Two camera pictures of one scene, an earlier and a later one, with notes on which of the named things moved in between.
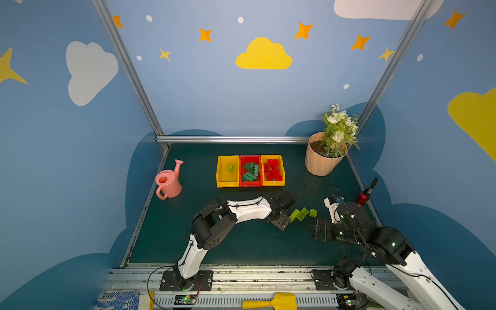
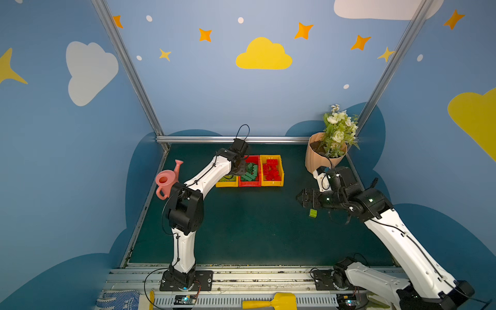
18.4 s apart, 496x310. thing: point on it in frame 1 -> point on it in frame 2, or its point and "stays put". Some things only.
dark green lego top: x=250 y=166 stays put
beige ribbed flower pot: x=316 y=162 stays put
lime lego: x=292 y=216 -> x=224 y=179
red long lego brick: x=269 y=168 stays put
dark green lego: x=248 y=177 stays put
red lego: x=273 y=175 stays put
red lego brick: x=274 y=163 stays put
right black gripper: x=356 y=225 -> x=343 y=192
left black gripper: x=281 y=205 -> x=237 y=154
